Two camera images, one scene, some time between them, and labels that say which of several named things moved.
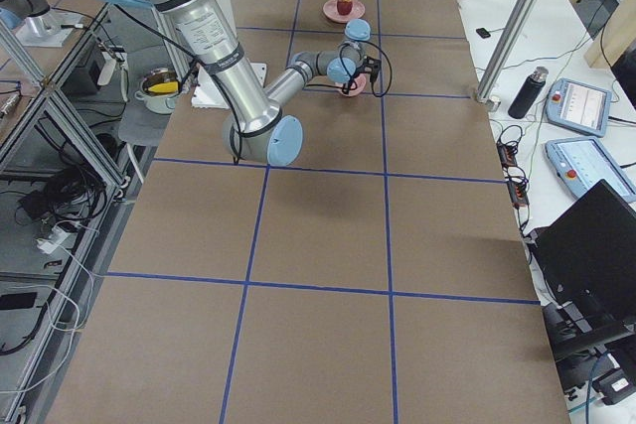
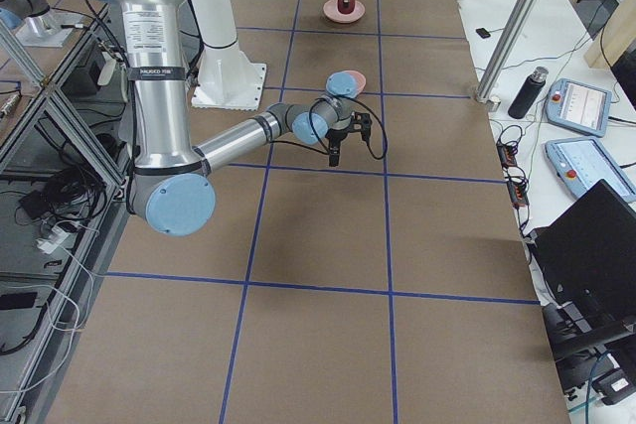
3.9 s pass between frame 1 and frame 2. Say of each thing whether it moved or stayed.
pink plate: stayed
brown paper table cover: stayed
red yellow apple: stayed
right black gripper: moved
